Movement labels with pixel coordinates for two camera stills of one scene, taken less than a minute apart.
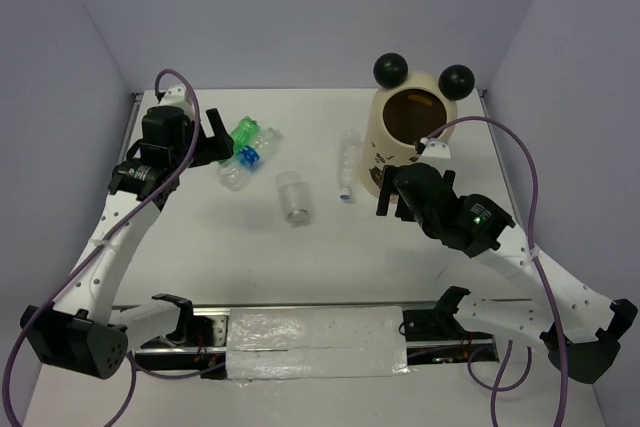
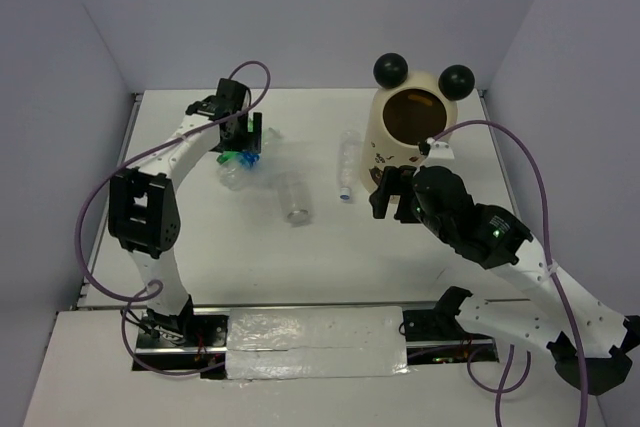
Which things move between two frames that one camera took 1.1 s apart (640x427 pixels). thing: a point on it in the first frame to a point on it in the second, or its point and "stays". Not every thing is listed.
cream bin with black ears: x=405 y=109 stays
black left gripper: x=215 y=148 to x=251 y=141
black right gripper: x=387 y=187 stays
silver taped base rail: x=264 y=342 stays
